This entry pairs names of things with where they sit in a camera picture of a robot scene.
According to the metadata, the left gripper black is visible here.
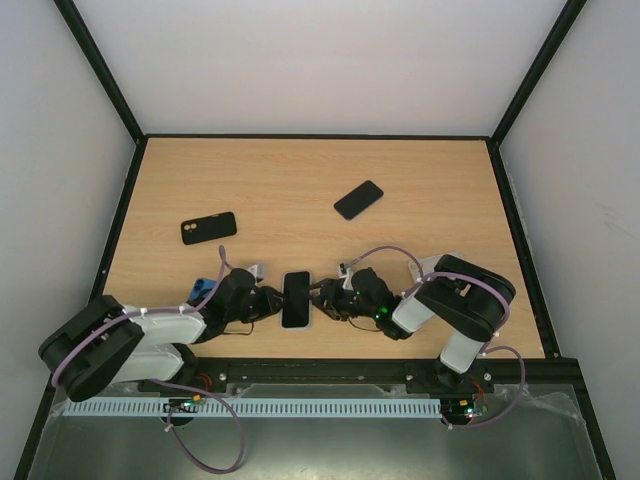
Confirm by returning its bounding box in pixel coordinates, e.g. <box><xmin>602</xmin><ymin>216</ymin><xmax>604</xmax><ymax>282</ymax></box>
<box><xmin>227</xmin><ymin>286</ymin><xmax>289</xmax><ymax>324</ymax></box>

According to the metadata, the silver white phone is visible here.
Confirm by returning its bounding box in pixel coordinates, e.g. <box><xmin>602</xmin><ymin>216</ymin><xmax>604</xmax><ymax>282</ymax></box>
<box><xmin>281</xmin><ymin>271</ymin><xmax>311</xmax><ymax>329</ymax></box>

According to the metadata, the lilac phone case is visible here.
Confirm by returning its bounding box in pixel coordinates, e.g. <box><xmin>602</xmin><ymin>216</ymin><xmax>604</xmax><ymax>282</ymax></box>
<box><xmin>279</xmin><ymin>270</ymin><xmax>315</xmax><ymax>332</ymax></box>

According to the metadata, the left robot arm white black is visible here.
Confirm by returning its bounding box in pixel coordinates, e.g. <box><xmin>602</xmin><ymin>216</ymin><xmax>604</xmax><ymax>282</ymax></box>
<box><xmin>38</xmin><ymin>266</ymin><xmax>284</xmax><ymax>402</ymax></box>

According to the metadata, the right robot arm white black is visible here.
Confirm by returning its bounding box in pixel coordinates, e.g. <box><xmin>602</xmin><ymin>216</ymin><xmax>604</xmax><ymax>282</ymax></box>
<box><xmin>305</xmin><ymin>254</ymin><xmax>516</xmax><ymax>392</ymax></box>

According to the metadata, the blue phone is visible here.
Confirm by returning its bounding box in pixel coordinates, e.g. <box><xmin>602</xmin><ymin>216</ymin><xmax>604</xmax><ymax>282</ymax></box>
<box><xmin>187</xmin><ymin>278</ymin><xmax>216</xmax><ymax>304</ymax></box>

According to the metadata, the dark blue phone screen up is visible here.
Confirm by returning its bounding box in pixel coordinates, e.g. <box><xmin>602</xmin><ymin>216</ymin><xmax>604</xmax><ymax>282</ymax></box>
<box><xmin>333</xmin><ymin>180</ymin><xmax>384</xmax><ymax>221</ymax></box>

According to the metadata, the black phone case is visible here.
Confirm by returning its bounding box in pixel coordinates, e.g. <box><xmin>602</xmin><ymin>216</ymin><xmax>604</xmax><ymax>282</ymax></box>
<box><xmin>180</xmin><ymin>212</ymin><xmax>237</xmax><ymax>246</ymax></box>

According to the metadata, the clear phone case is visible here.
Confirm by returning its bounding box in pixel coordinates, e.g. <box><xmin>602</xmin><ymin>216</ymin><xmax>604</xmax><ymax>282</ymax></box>
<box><xmin>408</xmin><ymin>254</ymin><xmax>443</xmax><ymax>283</ymax></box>

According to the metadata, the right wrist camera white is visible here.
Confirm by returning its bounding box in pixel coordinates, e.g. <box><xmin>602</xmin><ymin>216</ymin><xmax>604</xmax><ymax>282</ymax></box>
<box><xmin>338</xmin><ymin>263</ymin><xmax>353</xmax><ymax>290</ymax></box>

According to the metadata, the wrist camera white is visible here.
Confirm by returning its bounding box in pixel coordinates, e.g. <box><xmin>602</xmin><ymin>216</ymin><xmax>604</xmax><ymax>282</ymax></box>
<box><xmin>248</xmin><ymin>263</ymin><xmax>266</xmax><ymax>284</ymax></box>
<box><xmin>338</xmin><ymin>263</ymin><xmax>353</xmax><ymax>290</ymax></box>

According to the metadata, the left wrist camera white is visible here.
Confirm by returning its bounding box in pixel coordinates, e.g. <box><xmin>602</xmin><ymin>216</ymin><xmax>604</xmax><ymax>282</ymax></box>
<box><xmin>248</xmin><ymin>263</ymin><xmax>266</xmax><ymax>284</ymax></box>

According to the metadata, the light blue slotted cable duct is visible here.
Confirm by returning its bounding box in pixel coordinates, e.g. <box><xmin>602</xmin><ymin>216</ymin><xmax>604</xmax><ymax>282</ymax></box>
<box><xmin>63</xmin><ymin>397</ymin><xmax>441</xmax><ymax>419</ymax></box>

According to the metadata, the black front mounting rail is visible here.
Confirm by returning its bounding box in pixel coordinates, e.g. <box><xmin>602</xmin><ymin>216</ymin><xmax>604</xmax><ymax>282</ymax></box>
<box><xmin>47</xmin><ymin>355</ymin><xmax>584</xmax><ymax>401</ymax></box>

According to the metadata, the black aluminium frame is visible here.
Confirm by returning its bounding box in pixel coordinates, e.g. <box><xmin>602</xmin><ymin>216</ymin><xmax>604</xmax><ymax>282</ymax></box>
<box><xmin>14</xmin><ymin>0</ymin><xmax>615</xmax><ymax>479</ymax></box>

